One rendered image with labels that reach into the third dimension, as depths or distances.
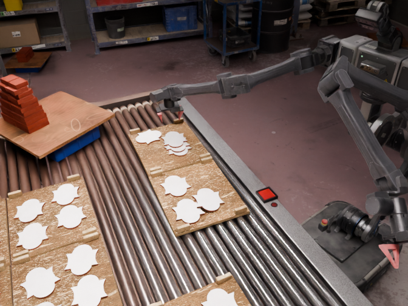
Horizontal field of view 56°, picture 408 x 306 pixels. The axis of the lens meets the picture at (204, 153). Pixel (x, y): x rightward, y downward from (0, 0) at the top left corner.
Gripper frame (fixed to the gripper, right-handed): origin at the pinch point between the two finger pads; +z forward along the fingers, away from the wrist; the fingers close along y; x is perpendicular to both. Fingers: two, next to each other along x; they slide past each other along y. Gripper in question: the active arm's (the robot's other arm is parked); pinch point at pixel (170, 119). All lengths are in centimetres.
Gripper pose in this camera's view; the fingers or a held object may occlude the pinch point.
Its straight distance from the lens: 211.9
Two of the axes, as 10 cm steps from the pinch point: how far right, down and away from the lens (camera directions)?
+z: 0.1, 7.9, 6.1
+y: 9.6, -1.8, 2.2
